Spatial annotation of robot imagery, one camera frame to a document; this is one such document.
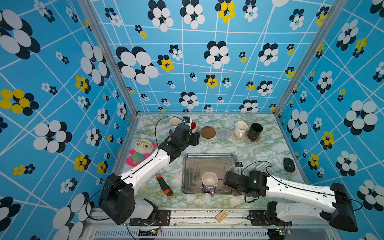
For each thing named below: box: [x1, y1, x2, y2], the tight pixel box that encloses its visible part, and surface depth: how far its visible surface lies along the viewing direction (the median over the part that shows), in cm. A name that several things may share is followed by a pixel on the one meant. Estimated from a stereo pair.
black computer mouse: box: [283, 157, 295, 173], surface depth 92 cm
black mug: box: [247, 122, 263, 143], surface depth 101 cm
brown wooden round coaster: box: [200, 126, 216, 139], surface depth 111 cm
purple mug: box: [201, 171, 219, 197], surface depth 82 cm
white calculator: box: [256, 162, 278, 177], surface depth 91 cm
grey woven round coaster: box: [216, 128, 231, 140], surface depth 110 cm
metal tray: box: [181, 153, 238, 194], surface depth 96 cm
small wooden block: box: [215, 209, 228, 223], surface depth 75 cm
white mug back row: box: [234, 120, 248, 138], surface depth 101 cm
